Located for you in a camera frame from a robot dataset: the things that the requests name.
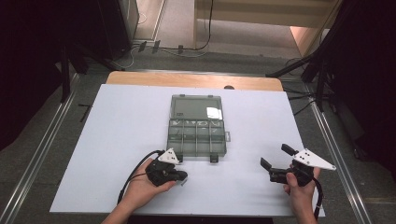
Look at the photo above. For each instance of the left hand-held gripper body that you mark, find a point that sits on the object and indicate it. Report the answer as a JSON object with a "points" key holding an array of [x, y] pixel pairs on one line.
{"points": [[160, 171]]}

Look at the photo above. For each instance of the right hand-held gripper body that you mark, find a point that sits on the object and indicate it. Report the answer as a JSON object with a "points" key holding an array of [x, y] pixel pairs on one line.
{"points": [[303, 168]]}

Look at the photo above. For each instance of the small metal screw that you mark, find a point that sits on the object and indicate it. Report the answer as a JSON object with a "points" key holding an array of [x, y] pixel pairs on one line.
{"points": [[183, 182]]}

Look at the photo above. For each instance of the transparent grey compartment box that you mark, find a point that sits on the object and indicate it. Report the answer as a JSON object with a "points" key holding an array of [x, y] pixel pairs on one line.
{"points": [[196, 140]]}

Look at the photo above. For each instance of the person's right hand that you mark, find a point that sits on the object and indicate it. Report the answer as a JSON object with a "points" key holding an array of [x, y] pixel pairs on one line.
{"points": [[300, 193]]}

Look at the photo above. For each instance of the person's left hand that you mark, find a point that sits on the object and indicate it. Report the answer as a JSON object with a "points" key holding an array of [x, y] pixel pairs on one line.
{"points": [[141, 189]]}

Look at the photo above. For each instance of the white board sheet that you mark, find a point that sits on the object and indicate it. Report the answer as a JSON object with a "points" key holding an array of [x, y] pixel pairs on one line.
{"points": [[130, 124]]}

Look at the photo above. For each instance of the black metal stand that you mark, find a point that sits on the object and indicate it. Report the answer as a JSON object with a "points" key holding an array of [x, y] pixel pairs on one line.
{"points": [[67, 71], [317, 62]]}

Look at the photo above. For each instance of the beige wooden furniture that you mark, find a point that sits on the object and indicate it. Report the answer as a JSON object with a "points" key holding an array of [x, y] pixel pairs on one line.
{"points": [[264, 12]]}

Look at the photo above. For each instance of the dark cabinet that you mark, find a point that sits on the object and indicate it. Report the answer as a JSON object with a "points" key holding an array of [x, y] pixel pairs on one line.
{"points": [[118, 25]]}

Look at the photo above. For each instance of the aluminium floor rail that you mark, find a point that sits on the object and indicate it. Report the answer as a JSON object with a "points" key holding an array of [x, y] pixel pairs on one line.
{"points": [[40, 149], [336, 155]]}

